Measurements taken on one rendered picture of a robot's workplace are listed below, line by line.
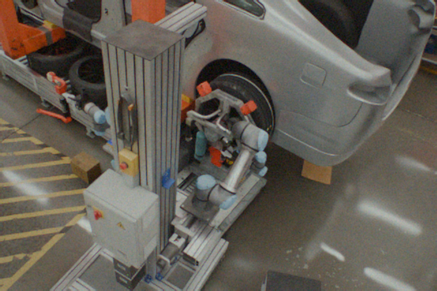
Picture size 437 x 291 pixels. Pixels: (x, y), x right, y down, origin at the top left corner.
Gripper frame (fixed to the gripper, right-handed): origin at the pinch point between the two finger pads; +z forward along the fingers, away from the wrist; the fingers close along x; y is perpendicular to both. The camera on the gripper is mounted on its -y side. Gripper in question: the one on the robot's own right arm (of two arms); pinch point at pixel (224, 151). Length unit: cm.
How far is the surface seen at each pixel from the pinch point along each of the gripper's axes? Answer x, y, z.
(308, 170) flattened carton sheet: -110, -82, -44
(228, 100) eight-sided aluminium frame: -20.6, 28.7, 14.6
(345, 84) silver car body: -42, 68, -57
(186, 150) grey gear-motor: -16, -42, 47
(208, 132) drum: -6.0, 2.7, 19.3
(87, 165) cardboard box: 41, -65, 115
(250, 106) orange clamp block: -22.2, 31.3, -3.8
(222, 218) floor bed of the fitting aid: 2, -75, -10
